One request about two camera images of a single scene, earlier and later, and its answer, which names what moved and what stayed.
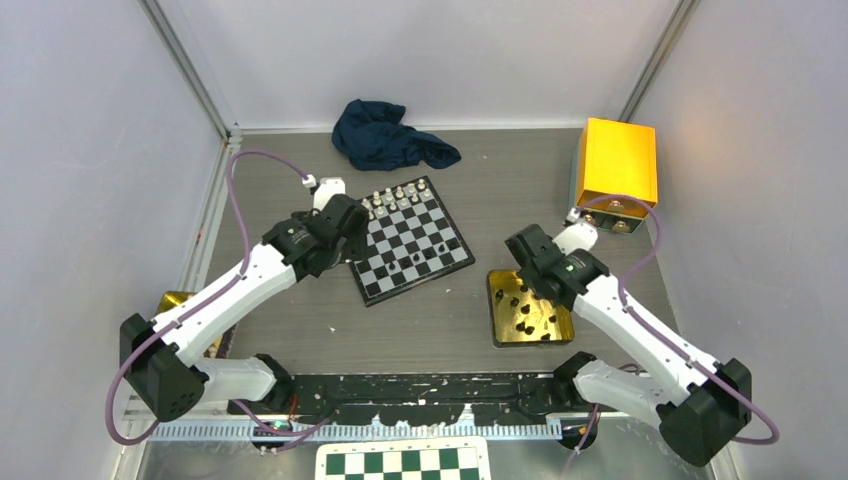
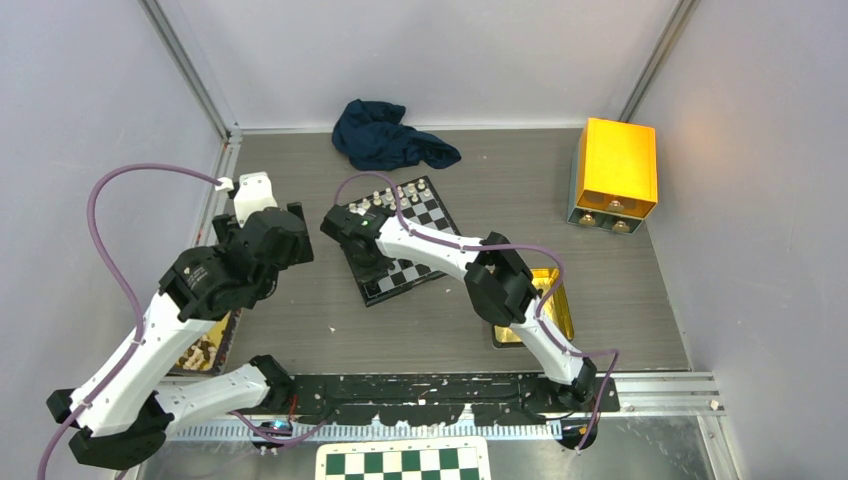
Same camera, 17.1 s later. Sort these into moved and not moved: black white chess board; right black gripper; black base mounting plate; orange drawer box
Moved: right black gripper
Not moved: black white chess board; black base mounting plate; orange drawer box
